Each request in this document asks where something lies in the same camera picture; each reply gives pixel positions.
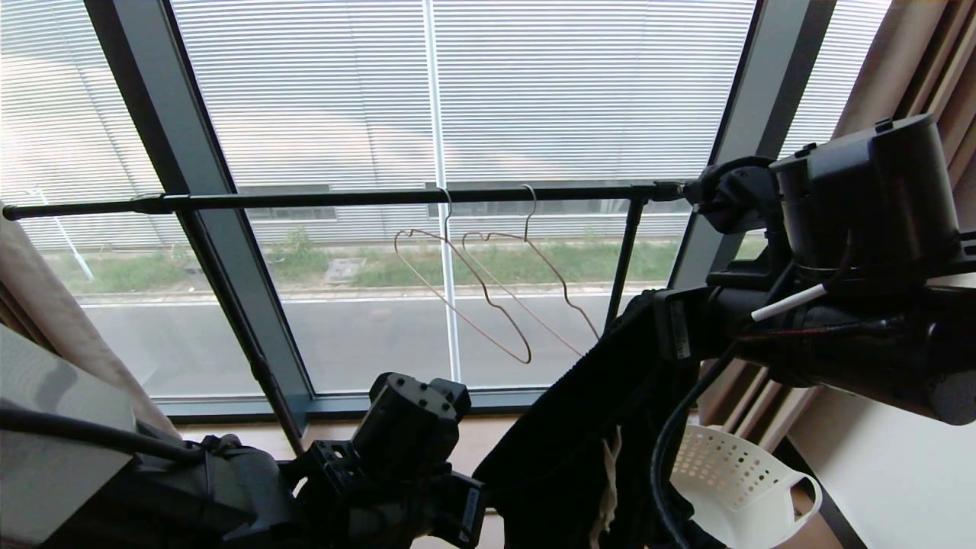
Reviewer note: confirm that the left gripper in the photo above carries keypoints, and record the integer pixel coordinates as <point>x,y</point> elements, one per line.
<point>396,496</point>

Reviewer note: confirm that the black clothes rack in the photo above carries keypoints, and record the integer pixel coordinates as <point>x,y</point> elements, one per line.
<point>305,200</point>

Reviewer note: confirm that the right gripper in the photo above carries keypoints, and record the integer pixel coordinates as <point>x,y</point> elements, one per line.
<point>732,320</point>

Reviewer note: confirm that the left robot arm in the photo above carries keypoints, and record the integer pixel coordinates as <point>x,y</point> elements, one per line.
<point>61,496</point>

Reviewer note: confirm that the white laundry basket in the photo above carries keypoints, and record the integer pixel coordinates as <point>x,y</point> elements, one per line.
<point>762,518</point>

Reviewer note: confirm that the pink clothes hanger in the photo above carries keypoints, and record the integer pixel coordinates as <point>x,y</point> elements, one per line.
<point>529,225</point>
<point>447,225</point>

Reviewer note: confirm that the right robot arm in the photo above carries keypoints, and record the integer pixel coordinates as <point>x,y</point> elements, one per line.
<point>869,198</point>

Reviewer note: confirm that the brown curtain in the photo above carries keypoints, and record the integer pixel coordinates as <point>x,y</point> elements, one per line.
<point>915,46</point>
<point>69,320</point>

